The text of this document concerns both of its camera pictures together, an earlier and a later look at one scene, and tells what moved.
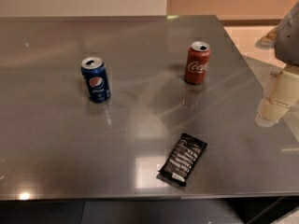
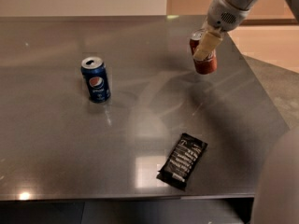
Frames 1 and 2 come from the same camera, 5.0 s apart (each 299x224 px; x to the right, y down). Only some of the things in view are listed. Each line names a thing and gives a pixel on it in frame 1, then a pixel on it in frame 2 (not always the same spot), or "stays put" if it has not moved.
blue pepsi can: x=96 y=79 stays put
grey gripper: x=288 y=42 to x=221 y=15
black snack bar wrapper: x=182 y=160 stays put
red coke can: x=196 y=63 to x=206 y=65
